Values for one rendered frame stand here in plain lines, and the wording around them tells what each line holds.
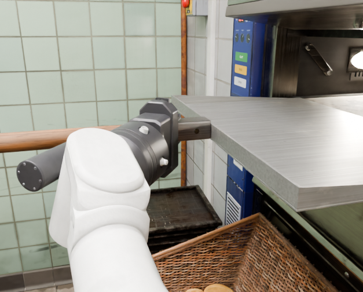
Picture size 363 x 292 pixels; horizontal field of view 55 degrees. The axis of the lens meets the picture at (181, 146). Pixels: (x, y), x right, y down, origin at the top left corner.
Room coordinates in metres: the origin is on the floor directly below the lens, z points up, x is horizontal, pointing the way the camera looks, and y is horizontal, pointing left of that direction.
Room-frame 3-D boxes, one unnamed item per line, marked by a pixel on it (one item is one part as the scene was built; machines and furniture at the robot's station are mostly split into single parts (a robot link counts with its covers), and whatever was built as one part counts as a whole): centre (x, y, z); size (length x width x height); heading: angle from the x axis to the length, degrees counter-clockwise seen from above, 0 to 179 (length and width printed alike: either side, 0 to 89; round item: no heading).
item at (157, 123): (0.47, 0.05, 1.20); 0.12 x 0.10 x 0.13; 160
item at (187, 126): (0.58, 0.00, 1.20); 0.09 x 0.04 x 0.03; 105
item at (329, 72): (0.99, -0.37, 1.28); 0.09 x 0.02 x 0.09; 104
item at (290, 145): (0.63, -0.22, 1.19); 0.55 x 0.36 x 0.03; 15
